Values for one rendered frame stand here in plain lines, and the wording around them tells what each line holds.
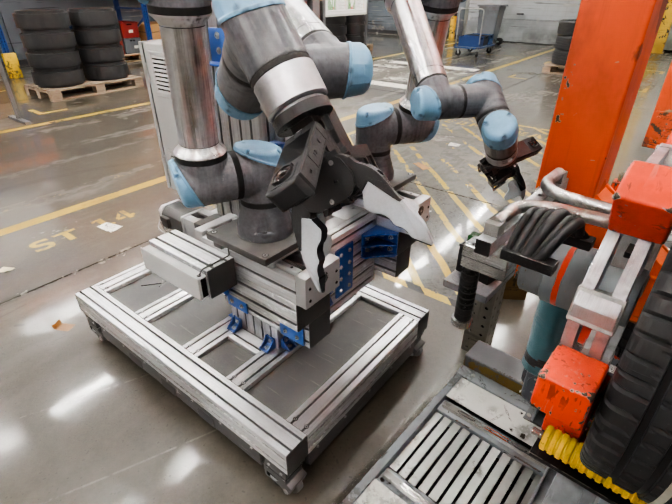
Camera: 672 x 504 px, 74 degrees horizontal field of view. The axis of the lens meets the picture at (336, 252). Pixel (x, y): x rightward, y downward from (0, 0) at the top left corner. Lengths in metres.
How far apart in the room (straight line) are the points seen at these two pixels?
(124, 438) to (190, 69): 1.32
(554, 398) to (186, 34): 0.88
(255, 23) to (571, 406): 0.65
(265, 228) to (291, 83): 0.67
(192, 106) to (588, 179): 1.05
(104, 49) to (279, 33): 7.45
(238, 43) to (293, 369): 1.27
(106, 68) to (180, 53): 6.99
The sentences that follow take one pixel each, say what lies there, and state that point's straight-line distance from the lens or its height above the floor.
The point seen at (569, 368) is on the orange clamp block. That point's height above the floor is 0.88.
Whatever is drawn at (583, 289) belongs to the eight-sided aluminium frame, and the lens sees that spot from 0.77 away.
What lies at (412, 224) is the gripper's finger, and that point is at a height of 1.16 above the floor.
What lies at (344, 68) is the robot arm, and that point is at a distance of 0.67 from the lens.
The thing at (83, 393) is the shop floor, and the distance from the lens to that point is 2.09.
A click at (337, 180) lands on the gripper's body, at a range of 0.48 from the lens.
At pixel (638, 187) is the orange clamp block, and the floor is 1.14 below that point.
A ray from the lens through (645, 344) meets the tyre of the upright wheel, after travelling 0.73.
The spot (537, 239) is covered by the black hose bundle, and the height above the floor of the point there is 1.01.
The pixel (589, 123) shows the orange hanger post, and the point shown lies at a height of 1.06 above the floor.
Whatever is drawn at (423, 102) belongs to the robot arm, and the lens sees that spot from 1.05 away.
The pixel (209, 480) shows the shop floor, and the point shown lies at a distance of 1.67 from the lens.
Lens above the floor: 1.37
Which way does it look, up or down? 31 degrees down
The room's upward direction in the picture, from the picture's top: straight up
